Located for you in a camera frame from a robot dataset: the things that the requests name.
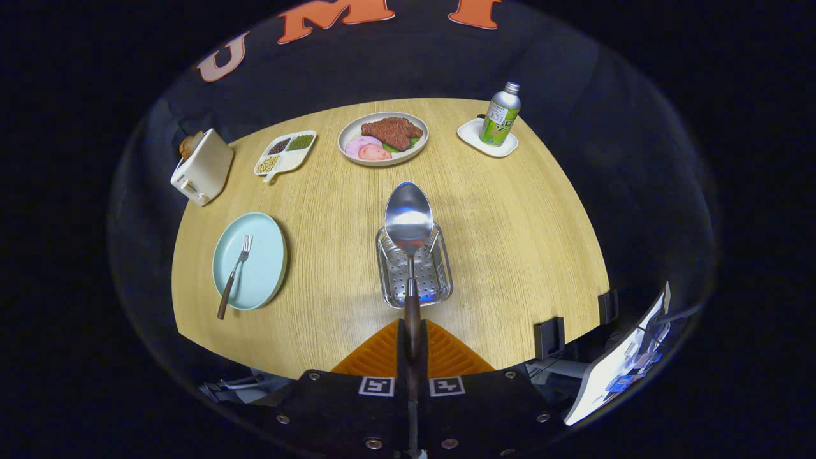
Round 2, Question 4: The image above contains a green label metal bottle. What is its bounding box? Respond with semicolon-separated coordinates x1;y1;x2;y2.
479;81;521;147

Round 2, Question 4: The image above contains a white divided tray with beans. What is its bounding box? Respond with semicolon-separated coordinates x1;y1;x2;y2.
254;130;317;184

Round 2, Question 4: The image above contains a white panel with blue clips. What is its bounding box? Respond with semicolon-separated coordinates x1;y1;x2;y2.
564;280;671;426

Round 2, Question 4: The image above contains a toast slice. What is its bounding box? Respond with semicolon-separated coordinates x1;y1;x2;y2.
179;131;205;160

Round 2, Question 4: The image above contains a light blue plate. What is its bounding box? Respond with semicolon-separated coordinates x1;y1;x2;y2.
212;212;289;312

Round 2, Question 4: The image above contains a white square coaster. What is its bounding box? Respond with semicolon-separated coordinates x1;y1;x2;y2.
456;117;519;158

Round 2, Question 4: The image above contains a white toaster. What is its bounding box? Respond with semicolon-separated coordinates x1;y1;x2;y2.
170;128;235;207

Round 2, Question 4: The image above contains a metal wire cutlery rack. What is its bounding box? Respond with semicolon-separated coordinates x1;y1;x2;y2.
375;222;454;309

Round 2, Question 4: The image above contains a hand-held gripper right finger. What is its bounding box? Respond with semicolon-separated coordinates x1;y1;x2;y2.
420;319;563;459

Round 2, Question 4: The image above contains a spoon with wooden handle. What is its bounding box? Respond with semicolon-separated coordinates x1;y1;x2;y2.
384;181;435;456

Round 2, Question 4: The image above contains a fork with wooden handle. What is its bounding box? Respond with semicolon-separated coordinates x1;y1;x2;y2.
217;234;254;321

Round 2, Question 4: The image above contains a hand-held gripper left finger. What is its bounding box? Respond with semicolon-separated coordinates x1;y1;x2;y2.
255;319;409;459

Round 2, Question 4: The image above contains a plate with meat and ham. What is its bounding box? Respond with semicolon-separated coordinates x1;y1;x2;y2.
337;112;430;168

